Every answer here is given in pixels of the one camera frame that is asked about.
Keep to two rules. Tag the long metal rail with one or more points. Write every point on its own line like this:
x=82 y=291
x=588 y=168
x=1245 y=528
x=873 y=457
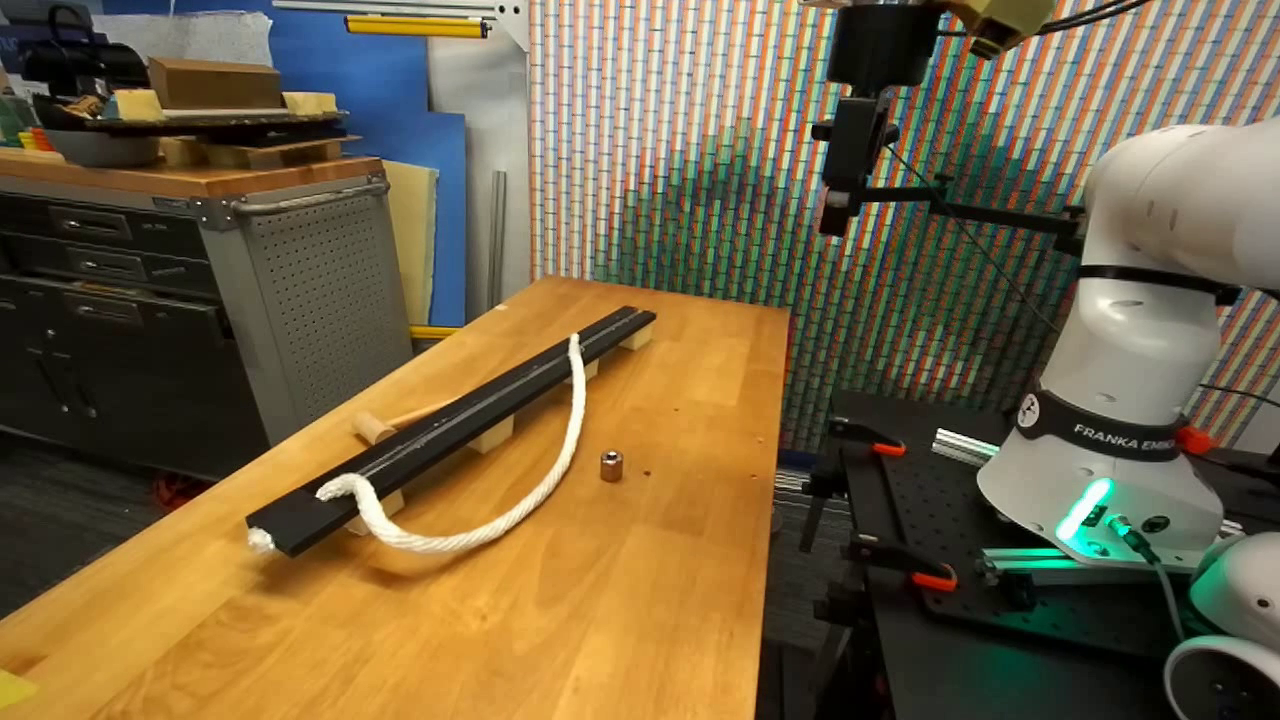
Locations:
x=1043 y=561

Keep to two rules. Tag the small white round stub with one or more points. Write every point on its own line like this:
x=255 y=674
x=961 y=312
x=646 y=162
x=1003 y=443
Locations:
x=261 y=540

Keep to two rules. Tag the small metal nut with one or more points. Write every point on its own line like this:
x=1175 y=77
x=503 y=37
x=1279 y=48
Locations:
x=615 y=469

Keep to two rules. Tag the short silver bar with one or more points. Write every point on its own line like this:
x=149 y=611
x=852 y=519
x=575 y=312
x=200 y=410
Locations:
x=965 y=445

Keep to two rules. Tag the yellowish wrist camera box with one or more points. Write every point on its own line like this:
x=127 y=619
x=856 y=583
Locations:
x=1003 y=23

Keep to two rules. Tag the black power tool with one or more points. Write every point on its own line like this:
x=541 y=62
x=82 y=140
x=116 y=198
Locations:
x=82 y=52

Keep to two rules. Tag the yellow floor item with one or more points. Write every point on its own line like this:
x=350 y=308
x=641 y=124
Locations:
x=430 y=335

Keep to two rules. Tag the grey perforated tool cabinet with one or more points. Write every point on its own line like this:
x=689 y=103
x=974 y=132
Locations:
x=304 y=304

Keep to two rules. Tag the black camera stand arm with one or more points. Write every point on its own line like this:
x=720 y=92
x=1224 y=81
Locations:
x=985 y=208

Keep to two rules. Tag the yellow spirit level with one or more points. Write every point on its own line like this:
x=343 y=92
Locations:
x=413 y=27

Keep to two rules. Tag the grey metal pole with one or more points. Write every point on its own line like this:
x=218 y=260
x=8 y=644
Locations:
x=499 y=242

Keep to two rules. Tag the white panel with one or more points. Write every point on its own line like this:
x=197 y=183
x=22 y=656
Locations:
x=481 y=121

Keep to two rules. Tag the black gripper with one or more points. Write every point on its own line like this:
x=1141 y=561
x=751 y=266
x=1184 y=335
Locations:
x=882 y=40

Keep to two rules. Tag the blue board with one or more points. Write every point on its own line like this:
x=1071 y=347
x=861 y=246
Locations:
x=346 y=92

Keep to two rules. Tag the cream foam board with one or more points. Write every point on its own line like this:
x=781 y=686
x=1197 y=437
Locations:
x=409 y=242

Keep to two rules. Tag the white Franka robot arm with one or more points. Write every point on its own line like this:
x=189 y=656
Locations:
x=1146 y=335

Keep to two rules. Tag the wooden peg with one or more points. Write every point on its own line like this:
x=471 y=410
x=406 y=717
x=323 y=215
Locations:
x=379 y=431

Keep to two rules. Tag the wooden box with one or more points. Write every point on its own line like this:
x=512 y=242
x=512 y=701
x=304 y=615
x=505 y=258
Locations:
x=214 y=86

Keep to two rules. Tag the long black bar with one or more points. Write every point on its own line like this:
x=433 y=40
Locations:
x=302 y=520

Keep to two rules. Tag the cream foam block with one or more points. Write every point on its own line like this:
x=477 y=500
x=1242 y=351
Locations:
x=308 y=106
x=137 y=106

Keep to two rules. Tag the white round device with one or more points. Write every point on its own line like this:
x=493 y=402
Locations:
x=1235 y=602

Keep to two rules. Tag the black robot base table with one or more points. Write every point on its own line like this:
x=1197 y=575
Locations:
x=961 y=653

